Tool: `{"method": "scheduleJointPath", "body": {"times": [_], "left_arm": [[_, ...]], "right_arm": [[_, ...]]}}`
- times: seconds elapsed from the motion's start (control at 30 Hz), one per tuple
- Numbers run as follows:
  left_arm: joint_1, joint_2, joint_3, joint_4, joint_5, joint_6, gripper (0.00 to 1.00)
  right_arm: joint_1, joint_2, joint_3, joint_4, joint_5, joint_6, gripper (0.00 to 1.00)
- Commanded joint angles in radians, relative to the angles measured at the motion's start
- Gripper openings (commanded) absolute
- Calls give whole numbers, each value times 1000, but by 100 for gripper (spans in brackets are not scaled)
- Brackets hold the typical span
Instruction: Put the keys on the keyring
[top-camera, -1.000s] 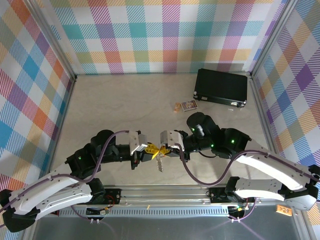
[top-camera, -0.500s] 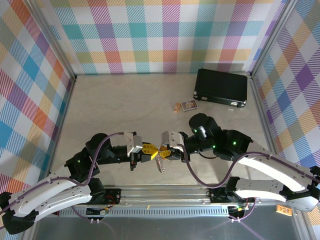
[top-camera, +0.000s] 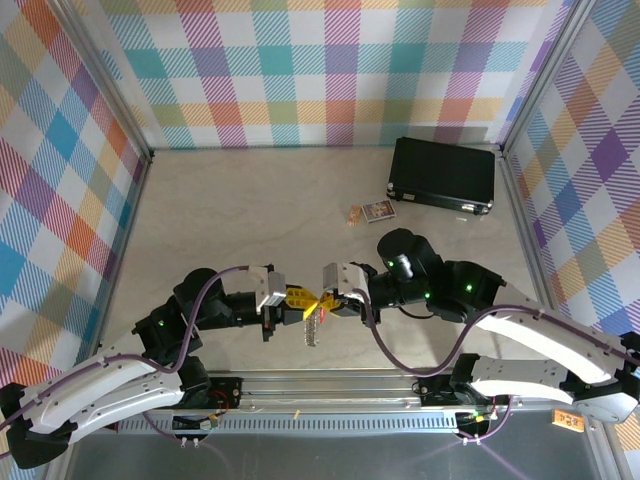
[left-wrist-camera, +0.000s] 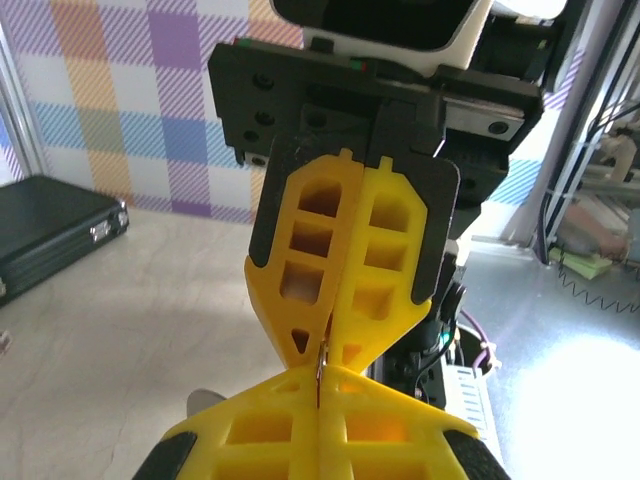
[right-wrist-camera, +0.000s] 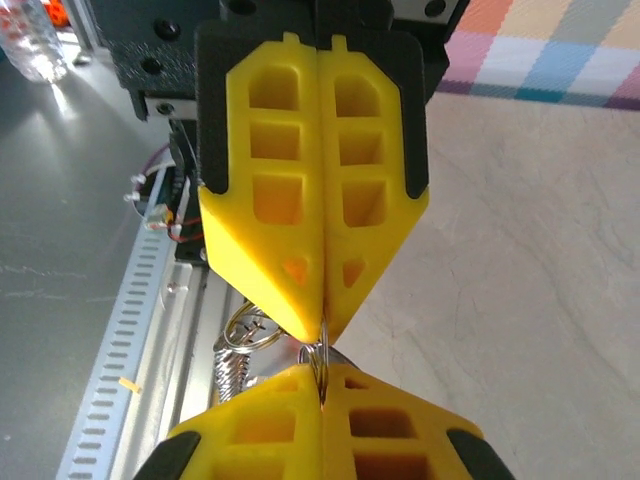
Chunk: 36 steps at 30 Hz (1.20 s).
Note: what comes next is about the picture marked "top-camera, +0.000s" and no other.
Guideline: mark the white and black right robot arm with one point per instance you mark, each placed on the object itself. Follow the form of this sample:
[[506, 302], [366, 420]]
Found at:
[[545, 345]]

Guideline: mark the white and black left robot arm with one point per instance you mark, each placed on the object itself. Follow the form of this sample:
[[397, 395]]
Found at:
[[100, 395]]

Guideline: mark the small orange packet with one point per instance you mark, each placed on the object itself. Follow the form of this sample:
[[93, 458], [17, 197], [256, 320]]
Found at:
[[354, 216]]

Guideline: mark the small printed card box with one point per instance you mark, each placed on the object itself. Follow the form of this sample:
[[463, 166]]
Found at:
[[379, 211]]

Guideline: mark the black hard case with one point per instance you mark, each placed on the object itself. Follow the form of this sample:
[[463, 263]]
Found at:
[[440, 170]]

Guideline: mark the orange label sticker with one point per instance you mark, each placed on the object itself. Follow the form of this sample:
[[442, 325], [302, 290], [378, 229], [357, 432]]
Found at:
[[567, 419]]

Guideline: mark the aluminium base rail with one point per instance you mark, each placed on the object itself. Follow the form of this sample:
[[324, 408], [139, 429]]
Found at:
[[325, 387]]

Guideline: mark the aluminium frame side rail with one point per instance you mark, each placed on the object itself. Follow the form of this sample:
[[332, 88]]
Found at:
[[527, 225], [129, 225]]

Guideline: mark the aluminium frame post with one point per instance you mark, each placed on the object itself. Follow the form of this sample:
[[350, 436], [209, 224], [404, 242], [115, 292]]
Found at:
[[541, 75], [108, 85]]

